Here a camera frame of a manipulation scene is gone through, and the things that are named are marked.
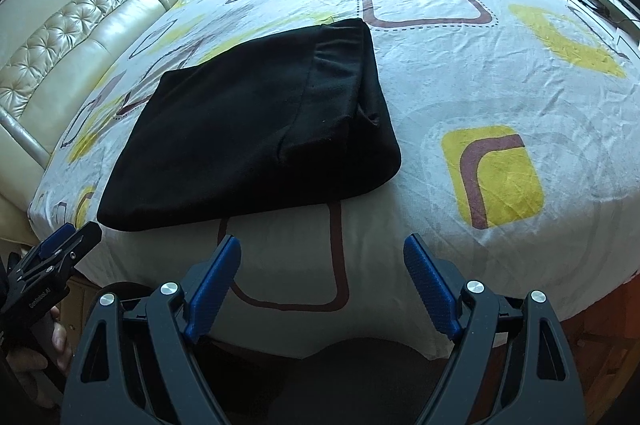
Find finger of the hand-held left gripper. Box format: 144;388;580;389
47;221;103;279
35;224;77;259

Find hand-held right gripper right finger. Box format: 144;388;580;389
403;232;587;425

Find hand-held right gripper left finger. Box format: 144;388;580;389
60;234;242;425

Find black pants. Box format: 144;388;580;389
96;18;403;233

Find person's left hand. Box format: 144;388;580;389
7;309;74;406

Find dark cloth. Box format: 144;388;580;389
197;335;453;425

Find cream tufted leather headboard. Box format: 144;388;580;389
0;0;187;246

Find bed with patterned sheet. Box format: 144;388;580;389
27;0;640;361

